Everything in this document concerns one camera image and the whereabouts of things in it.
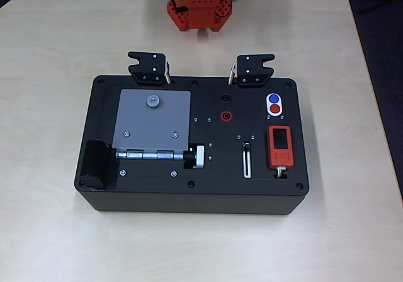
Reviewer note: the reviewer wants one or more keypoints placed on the white slider frame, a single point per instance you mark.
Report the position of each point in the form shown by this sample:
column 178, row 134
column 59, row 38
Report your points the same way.
column 249, row 168

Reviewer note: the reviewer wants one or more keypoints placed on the red round button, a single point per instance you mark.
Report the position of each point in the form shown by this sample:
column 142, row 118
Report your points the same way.
column 275, row 108

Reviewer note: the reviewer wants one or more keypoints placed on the grey round door knob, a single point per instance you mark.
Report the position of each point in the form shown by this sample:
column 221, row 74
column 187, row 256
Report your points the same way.
column 153, row 100

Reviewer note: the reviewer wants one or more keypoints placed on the red banana socket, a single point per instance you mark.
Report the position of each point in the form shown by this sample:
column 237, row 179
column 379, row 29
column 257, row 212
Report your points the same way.
column 226, row 116

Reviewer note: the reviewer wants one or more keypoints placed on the black task board box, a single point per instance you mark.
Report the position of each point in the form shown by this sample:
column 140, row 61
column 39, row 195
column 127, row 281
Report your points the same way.
column 220, row 197

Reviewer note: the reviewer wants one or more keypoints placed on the silver metal door hinge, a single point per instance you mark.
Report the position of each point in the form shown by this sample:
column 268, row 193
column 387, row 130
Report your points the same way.
column 135, row 154

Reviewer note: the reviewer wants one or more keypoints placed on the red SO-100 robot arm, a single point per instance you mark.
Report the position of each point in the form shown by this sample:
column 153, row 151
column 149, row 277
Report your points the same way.
column 204, row 8

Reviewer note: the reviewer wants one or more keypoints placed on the red display module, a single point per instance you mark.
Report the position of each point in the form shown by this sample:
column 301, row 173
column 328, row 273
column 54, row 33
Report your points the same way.
column 281, row 157

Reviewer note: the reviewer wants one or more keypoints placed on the blue round button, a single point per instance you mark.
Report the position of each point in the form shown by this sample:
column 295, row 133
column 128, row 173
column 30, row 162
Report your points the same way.
column 273, row 98

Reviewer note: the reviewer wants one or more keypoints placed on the black rounded post block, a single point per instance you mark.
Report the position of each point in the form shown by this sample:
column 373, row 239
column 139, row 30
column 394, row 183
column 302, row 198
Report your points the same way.
column 94, row 162

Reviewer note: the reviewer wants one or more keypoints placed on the grey hinged door plate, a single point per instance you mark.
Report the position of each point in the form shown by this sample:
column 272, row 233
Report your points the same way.
column 141, row 121

